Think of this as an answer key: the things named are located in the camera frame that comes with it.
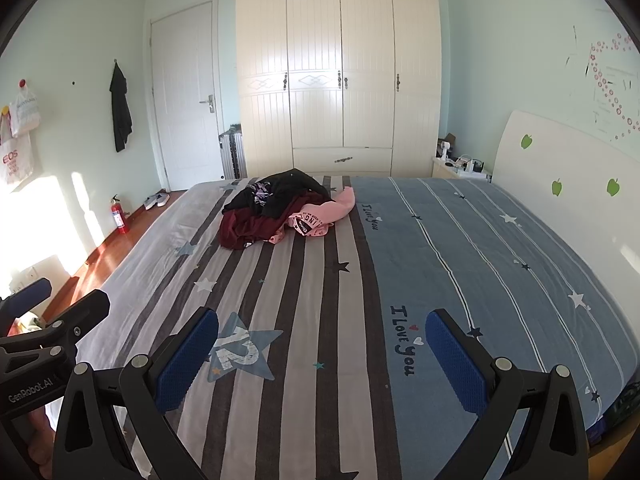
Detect pink flower wall stickers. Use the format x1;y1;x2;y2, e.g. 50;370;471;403
587;32;640;143

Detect black hanging garment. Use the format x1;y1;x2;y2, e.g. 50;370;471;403
110;62;133;153

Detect purple patterned garment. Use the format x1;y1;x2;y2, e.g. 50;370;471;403
247;182;273;206

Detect red fire extinguisher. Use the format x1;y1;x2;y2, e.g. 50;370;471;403
110;194;131;235

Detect white plastic bag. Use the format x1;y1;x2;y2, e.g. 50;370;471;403
10;80;41;137

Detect white headboard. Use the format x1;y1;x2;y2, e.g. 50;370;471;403
490;110;640;281

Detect bed with striped star sheet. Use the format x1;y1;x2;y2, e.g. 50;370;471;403
47;175;640;480

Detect maroon garment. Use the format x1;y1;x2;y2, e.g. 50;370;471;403
218;195;326;251

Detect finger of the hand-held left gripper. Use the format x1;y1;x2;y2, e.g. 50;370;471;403
0;289;111;356
0;277;53;336

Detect white door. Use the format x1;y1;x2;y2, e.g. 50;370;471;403
150;1;223;192

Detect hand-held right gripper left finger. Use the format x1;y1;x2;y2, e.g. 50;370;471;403
52;306;221;480

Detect pink garment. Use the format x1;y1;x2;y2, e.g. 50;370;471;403
267;186;357;245

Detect cream nightstand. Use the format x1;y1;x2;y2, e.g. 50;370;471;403
432;156;492;181

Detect black garment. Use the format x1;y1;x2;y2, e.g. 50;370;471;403
110;62;133;153
222;169;331;218

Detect cream four-door wardrobe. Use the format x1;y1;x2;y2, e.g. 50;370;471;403
235;0;442;179

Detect white tote bag red print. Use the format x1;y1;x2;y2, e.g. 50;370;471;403
0;107;35;186

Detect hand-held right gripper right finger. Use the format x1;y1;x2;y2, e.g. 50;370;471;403
424;308;591;480

